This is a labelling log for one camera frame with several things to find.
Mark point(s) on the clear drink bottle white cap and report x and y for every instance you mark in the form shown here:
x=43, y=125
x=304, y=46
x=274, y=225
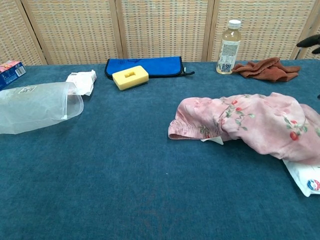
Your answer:
x=228, y=50

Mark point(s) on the woven bamboo folding screen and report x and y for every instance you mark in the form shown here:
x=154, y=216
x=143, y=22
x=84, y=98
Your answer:
x=162, y=27

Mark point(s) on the blue pouch black trim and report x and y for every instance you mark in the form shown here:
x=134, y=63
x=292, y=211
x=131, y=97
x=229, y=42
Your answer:
x=160, y=65

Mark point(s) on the teal felt table mat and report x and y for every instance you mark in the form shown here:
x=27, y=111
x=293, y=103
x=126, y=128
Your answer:
x=125, y=175

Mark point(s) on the blue pink cookie box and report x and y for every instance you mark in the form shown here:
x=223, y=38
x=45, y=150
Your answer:
x=10, y=75

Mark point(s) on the white pink snack packet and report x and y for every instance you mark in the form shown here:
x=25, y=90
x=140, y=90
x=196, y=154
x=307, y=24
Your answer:
x=82, y=80

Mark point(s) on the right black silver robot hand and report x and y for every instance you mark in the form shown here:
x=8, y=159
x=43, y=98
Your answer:
x=312, y=40

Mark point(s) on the white blue printed packet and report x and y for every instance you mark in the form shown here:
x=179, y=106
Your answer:
x=305, y=177

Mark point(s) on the frosted plastic zip bag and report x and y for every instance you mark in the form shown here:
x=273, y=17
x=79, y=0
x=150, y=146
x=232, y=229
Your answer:
x=30, y=110

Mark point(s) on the pink floral garment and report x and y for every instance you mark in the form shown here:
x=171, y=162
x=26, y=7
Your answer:
x=270, y=125

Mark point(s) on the yellow sponge block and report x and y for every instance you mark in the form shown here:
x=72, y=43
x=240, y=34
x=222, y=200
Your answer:
x=125, y=81

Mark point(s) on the brown crumpled cloth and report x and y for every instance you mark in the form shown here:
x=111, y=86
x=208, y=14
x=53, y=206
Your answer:
x=270, y=71

